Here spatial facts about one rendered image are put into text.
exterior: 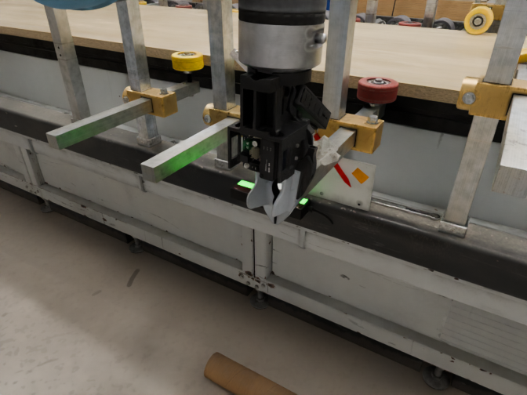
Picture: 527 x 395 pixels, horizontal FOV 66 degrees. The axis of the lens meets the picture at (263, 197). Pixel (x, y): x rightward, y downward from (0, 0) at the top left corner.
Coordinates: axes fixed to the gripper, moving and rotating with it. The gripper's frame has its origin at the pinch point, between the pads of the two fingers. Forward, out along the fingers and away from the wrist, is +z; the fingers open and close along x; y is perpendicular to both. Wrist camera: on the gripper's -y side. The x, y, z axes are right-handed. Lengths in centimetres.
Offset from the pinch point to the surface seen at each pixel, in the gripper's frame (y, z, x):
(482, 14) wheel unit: -112, -19, 9
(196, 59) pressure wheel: -40, -9, -47
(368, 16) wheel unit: -134, -14, -34
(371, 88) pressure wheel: -37.3, -9.6, -0.7
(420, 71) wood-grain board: -56, -10, 4
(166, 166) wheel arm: -2.8, 0.4, -23.5
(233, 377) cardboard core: -20, 74, -22
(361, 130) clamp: -25.5, -4.9, 2.2
